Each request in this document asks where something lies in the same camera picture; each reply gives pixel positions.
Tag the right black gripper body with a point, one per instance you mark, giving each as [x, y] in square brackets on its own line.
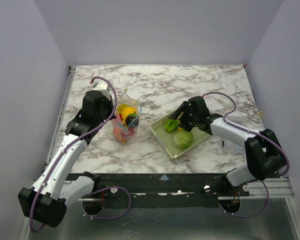
[185, 116]

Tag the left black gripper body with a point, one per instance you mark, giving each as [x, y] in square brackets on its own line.
[107, 110]

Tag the green toy pepper slice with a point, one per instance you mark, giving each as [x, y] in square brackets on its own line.
[171, 125]

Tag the yellow green toy pepper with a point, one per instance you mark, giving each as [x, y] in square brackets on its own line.
[121, 108]

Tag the orange yellow toy fruit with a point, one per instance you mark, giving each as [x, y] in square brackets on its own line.
[128, 111]

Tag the clear zip top bag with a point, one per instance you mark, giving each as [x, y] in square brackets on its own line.
[125, 98]

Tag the dark purple toy mangosteen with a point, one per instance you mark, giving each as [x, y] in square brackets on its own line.
[132, 121]

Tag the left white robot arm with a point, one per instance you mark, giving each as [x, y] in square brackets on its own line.
[45, 203]

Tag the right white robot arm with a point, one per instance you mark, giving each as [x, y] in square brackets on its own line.
[264, 155]

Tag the yellow toy banana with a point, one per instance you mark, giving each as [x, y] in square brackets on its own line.
[180, 125]

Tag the green perforated plastic basket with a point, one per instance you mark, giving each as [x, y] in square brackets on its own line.
[166, 139]

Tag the green toy cabbage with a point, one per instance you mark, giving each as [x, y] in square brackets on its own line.
[183, 139]

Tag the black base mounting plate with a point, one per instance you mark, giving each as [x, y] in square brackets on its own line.
[158, 190]

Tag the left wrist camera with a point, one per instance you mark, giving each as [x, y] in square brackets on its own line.
[100, 85]

